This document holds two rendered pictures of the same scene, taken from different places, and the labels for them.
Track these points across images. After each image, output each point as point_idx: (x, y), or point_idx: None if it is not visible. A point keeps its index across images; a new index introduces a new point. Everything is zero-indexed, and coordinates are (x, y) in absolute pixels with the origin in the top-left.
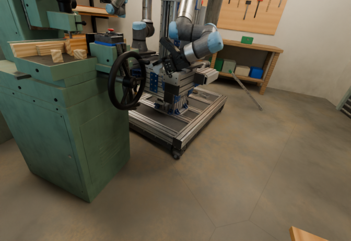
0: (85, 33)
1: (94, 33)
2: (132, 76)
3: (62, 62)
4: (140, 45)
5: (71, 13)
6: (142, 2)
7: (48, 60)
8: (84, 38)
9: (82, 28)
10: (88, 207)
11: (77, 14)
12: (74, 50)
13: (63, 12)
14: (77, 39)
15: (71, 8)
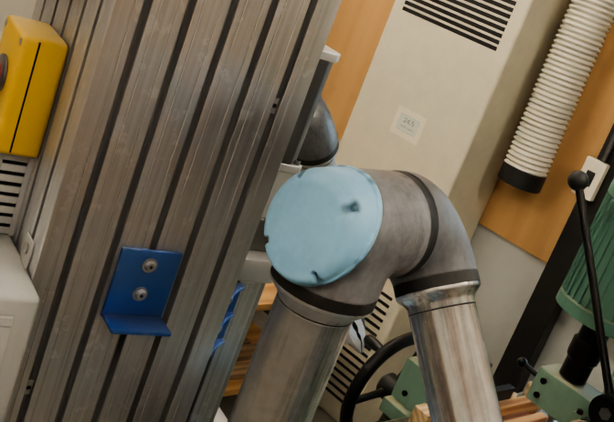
0: (514, 387)
1: (499, 389)
2: (392, 374)
3: (520, 395)
4: None
5: (564, 382)
6: (315, 410)
7: (546, 413)
8: (514, 401)
9: (528, 391)
10: None
11: (545, 365)
12: (515, 394)
13: (585, 394)
14: (524, 395)
15: (563, 363)
